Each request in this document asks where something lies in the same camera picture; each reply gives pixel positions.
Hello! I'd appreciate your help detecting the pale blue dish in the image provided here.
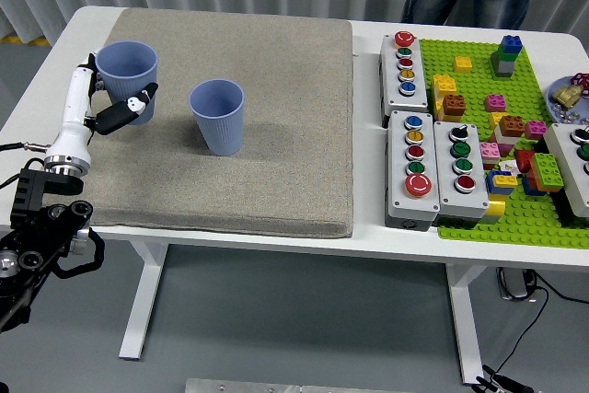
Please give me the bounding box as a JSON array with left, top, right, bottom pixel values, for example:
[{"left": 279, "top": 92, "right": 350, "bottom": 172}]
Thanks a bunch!
[{"left": 546, "top": 75, "right": 589, "bottom": 123}]

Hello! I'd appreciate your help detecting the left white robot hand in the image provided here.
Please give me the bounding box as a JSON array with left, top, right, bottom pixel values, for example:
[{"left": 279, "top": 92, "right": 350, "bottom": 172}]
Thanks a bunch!
[{"left": 44, "top": 52, "right": 160, "bottom": 164}]

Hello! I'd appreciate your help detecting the grey-brown fabric mat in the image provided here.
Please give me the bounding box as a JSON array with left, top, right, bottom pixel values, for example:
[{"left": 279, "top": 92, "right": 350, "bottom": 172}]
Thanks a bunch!
[{"left": 43, "top": 6, "right": 354, "bottom": 238}]

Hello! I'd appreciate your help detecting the grey power strip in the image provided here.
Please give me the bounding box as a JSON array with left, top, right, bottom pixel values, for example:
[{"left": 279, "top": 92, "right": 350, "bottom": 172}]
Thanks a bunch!
[{"left": 495, "top": 266, "right": 537, "bottom": 302}]

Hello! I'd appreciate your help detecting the white table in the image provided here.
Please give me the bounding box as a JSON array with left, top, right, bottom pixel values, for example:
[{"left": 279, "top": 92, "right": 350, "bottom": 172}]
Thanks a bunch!
[{"left": 0, "top": 5, "right": 589, "bottom": 386}]

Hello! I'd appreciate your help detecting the grey toy brick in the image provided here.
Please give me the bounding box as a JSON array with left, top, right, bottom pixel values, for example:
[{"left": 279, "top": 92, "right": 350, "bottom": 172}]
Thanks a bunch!
[{"left": 490, "top": 52, "right": 515, "bottom": 78}]

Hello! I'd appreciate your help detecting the blue ribbed plastic cup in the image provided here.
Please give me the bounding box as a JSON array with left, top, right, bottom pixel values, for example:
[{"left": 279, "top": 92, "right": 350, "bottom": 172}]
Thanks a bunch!
[
  {"left": 95, "top": 40, "right": 159, "bottom": 126},
  {"left": 189, "top": 78, "right": 245, "bottom": 157}
]

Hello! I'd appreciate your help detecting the brass pipe fitting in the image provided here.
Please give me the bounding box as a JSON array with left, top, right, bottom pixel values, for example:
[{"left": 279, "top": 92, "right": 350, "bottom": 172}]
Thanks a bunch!
[{"left": 551, "top": 84, "right": 582, "bottom": 107}]

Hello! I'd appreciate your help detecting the grey five-button control box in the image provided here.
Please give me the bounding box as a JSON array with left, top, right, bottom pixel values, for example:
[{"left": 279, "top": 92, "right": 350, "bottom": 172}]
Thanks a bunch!
[
  {"left": 378, "top": 30, "right": 431, "bottom": 128},
  {"left": 385, "top": 110, "right": 442, "bottom": 230}
]

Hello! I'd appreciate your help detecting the large green toy brick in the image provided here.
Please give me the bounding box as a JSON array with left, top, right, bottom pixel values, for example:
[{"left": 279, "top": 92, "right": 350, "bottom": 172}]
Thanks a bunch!
[{"left": 529, "top": 152, "right": 566, "bottom": 191}]

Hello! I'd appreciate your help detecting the black power cable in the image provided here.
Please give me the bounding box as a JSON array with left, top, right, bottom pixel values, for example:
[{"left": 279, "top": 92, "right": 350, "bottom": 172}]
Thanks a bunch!
[{"left": 487, "top": 268, "right": 589, "bottom": 378}]

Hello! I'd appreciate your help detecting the cream button control box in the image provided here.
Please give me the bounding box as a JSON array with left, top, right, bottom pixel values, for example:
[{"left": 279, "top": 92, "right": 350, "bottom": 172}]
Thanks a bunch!
[{"left": 542, "top": 121, "right": 589, "bottom": 220}]

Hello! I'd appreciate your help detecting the white toy brick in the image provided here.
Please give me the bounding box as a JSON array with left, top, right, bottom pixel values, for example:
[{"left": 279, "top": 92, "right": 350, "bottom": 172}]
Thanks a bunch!
[{"left": 490, "top": 128, "right": 519, "bottom": 148}]

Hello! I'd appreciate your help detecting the blue toy brick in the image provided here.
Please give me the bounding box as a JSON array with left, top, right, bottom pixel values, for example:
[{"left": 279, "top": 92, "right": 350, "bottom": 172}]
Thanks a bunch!
[
  {"left": 500, "top": 34, "right": 525, "bottom": 54},
  {"left": 486, "top": 168, "right": 516, "bottom": 196}
]

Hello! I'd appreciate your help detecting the grey box with black selector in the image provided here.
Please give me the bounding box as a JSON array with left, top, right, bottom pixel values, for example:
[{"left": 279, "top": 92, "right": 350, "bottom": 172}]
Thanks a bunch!
[{"left": 433, "top": 120, "right": 491, "bottom": 228}]

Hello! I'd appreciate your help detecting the green studded baseplate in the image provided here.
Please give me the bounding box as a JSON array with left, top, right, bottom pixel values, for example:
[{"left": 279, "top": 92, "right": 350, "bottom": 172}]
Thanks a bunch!
[{"left": 418, "top": 38, "right": 589, "bottom": 250}]

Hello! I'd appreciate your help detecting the red toy brick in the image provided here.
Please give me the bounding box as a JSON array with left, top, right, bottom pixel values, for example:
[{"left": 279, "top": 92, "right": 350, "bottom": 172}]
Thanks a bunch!
[{"left": 514, "top": 148, "right": 537, "bottom": 174}]

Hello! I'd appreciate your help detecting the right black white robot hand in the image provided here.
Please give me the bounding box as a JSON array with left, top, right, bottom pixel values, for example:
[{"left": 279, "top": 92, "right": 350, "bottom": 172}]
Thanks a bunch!
[{"left": 476, "top": 364, "right": 535, "bottom": 393}]

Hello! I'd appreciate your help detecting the brown toy brick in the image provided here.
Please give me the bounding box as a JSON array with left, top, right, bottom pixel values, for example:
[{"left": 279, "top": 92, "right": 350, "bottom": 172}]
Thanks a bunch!
[
  {"left": 442, "top": 93, "right": 468, "bottom": 117},
  {"left": 499, "top": 115, "right": 525, "bottom": 137}
]

